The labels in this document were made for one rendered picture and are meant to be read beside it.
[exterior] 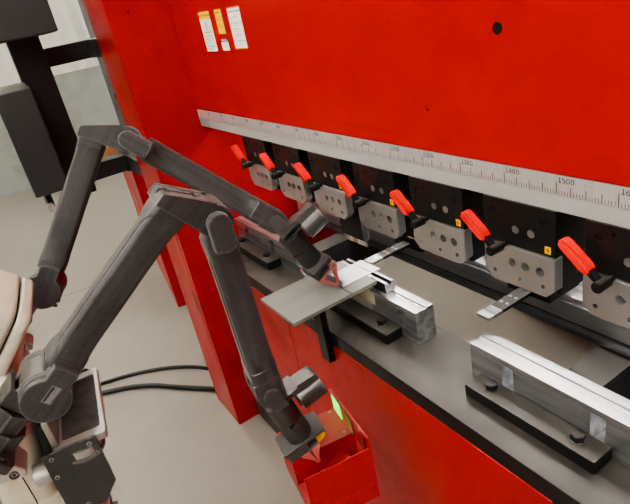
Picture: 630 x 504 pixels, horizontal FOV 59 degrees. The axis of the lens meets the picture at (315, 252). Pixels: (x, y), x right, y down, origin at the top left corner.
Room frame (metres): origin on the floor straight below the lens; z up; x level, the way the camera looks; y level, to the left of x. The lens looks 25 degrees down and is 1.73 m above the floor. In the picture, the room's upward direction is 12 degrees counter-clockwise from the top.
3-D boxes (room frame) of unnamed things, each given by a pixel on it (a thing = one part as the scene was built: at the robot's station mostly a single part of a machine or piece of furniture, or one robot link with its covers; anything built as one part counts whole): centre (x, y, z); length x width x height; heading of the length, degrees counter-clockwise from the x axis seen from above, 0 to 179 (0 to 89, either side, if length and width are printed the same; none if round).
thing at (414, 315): (1.34, -0.14, 0.92); 0.39 x 0.06 x 0.10; 28
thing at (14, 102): (2.19, 0.96, 1.42); 0.45 x 0.12 x 0.36; 24
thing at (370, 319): (1.32, -0.09, 0.89); 0.30 x 0.05 x 0.03; 28
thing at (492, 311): (1.10, -0.45, 1.01); 0.26 x 0.12 x 0.05; 118
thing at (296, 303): (1.32, 0.01, 1.00); 0.26 x 0.18 x 0.01; 118
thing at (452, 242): (1.06, -0.29, 1.26); 0.15 x 0.09 x 0.17; 28
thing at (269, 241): (1.87, 0.14, 0.92); 0.50 x 0.06 x 0.10; 28
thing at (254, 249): (1.89, 0.22, 0.89); 0.30 x 0.05 x 0.03; 28
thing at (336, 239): (1.96, -0.24, 0.81); 0.64 x 0.08 x 0.14; 118
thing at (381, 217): (1.23, -0.20, 1.26); 0.15 x 0.09 x 0.17; 28
